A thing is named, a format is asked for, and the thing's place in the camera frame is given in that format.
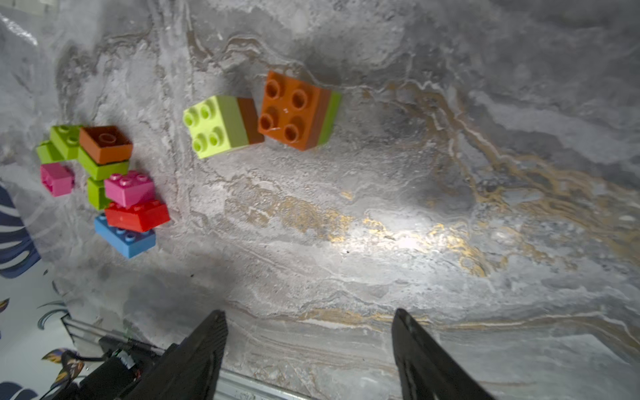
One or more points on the light blue long lego brick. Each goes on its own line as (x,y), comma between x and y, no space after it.
(128,243)

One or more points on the pink lego brick on red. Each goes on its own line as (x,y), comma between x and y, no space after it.
(129,189)

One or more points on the light green orange lego stack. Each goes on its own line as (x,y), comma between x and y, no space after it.
(222,123)

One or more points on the lime lego brick upturned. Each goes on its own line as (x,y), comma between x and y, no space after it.
(48,153)

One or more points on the orange lego brick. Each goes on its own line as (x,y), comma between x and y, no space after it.
(293,111)

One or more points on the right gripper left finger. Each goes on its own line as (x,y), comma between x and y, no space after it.
(191,370)

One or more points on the red long lego brick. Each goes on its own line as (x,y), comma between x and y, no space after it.
(140,217)

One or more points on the lime green lego brick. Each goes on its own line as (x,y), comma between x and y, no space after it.
(328,122)

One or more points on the aluminium front rail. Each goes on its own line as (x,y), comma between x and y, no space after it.
(231,385)

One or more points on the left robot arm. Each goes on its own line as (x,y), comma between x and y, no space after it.
(121,367)

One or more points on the lime and orange lego stack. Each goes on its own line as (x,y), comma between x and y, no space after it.
(104,151)

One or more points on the lime lego brick studs up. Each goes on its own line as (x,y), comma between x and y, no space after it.
(97,195)

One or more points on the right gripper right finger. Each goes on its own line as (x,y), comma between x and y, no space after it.
(425,369)

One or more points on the pink lego brick upturned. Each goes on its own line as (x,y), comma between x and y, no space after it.
(57,179)

